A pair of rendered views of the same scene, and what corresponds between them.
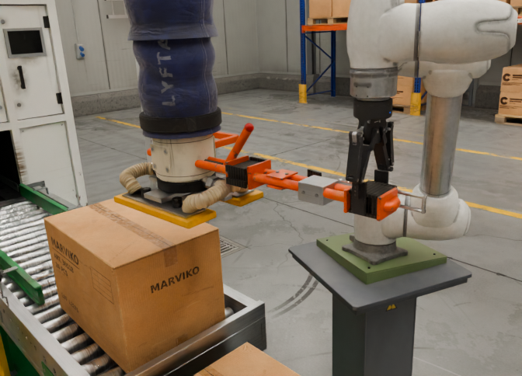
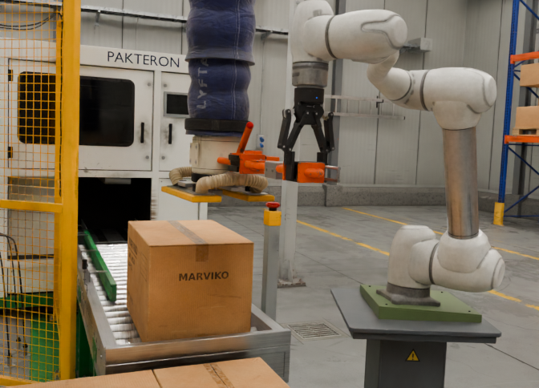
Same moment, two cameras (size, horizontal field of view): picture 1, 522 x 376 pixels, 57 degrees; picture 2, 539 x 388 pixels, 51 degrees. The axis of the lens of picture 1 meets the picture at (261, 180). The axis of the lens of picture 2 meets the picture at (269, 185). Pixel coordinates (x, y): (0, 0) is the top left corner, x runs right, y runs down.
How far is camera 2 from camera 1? 0.82 m
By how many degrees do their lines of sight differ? 24
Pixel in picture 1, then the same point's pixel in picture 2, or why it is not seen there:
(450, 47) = (347, 42)
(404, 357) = not seen: outside the picture
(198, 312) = (221, 317)
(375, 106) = (303, 90)
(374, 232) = (400, 272)
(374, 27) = (301, 30)
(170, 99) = (202, 103)
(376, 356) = not seen: outside the picture
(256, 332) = (278, 358)
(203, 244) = (235, 252)
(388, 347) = not seen: outside the picture
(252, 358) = (254, 366)
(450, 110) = (459, 143)
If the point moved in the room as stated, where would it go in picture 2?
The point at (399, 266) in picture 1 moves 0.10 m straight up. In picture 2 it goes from (419, 310) to (421, 281)
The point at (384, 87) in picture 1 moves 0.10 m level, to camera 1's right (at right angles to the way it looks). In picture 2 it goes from (308, 75) to (349, 75)
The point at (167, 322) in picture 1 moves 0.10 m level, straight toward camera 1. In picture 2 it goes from (189, 314) to (182, 323)
